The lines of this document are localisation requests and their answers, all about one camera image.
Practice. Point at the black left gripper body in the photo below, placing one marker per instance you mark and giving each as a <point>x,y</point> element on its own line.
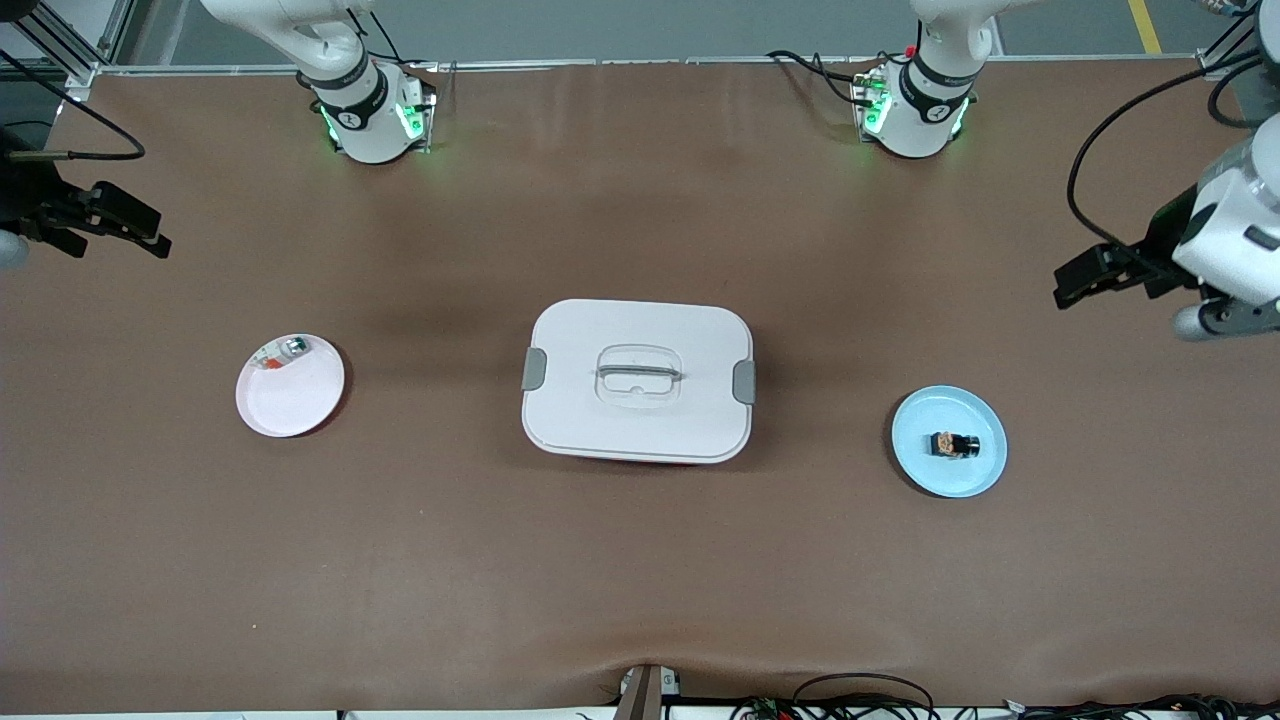
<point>1166,237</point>

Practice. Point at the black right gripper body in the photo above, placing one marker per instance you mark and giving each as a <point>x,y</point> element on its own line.
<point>22,193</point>

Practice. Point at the light blue round plate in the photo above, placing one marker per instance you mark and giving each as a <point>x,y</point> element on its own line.
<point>950,475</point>

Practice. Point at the aluminium frame post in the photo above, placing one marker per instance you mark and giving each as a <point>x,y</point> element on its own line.
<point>60,40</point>

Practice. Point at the white lidded pink box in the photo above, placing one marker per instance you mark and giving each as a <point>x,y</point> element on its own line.
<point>640,430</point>

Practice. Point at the black and orange switch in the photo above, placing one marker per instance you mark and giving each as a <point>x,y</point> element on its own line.
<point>955,444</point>

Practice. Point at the pale pink round plate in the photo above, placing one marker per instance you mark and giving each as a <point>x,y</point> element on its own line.
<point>290,400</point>

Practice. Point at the white and grey switch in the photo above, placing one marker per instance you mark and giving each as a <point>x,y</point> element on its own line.
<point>285,352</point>

